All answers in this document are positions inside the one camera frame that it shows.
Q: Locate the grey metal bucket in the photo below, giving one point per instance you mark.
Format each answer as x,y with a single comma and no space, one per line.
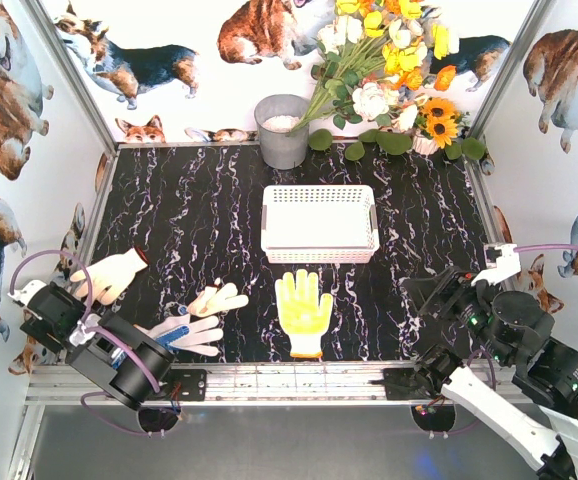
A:
283,139

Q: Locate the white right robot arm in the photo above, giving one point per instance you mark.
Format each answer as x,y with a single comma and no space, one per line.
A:
514,330

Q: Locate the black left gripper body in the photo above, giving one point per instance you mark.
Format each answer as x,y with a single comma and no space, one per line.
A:
49,312

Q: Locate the white plastic storage basket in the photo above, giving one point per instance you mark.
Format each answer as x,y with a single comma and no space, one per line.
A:
319,224

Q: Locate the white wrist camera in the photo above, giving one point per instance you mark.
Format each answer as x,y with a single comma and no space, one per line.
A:
502,262
23,296

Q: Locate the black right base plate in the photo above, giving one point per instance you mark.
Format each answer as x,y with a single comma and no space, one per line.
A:
409,382

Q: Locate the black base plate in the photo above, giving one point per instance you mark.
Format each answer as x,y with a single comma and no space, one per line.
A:
409,382
183,385

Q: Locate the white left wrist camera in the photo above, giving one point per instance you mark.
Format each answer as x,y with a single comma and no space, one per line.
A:
23,296

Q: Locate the blue dotted white glove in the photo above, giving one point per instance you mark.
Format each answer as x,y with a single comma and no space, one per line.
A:
178,333

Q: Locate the aluminium front rail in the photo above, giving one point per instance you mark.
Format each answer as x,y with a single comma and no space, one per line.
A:
298,383

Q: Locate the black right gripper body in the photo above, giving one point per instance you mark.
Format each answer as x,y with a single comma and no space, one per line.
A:
445,291

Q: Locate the artificial flower bouquet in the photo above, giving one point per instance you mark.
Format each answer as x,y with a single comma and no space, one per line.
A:
378,59

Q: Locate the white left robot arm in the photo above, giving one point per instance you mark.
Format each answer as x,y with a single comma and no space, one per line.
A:
125,363

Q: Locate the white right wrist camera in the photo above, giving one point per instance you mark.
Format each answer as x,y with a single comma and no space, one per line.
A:
502,262

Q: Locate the cream knit glove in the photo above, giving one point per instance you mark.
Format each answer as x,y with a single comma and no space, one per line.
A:
110,276
217,298

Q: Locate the orange dotted white glove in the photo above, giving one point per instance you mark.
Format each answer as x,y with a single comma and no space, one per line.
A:
304,312

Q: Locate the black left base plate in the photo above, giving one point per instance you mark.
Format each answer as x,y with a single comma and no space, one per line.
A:
183,385

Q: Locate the sunflower pot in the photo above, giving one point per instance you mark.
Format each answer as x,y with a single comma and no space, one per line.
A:
440,126

